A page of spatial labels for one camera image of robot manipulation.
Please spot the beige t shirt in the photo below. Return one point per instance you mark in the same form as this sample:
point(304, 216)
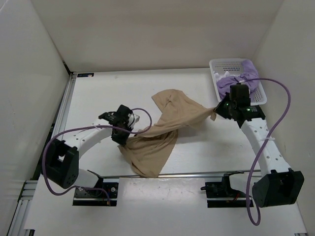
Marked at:
point(148, 152)

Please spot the blue label sticker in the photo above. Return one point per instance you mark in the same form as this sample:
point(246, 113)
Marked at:
point(83, 75)

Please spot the white plastic basket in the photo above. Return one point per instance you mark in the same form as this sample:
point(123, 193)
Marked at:
point(233, 65)

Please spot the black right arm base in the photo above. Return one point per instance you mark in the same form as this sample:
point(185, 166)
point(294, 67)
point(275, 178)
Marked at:
point(226, 191)

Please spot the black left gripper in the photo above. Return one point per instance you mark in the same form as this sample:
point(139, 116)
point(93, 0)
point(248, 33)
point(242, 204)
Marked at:
point(120, 140)

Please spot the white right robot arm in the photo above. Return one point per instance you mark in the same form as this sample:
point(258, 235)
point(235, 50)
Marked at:
point(279, 184)

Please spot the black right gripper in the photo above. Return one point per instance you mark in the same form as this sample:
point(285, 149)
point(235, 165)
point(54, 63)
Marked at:
point(219, 109)

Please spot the white crumpled cloth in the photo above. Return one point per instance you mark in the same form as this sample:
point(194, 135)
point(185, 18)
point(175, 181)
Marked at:
point(219, 76)

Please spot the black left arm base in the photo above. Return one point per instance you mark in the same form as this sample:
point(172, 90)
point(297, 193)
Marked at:
point(97, 198)

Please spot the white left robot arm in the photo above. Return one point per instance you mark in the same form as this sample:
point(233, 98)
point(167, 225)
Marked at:
point(60, 162)

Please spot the purple t shirt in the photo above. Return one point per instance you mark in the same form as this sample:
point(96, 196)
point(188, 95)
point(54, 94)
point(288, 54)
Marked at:
point(247, 77)

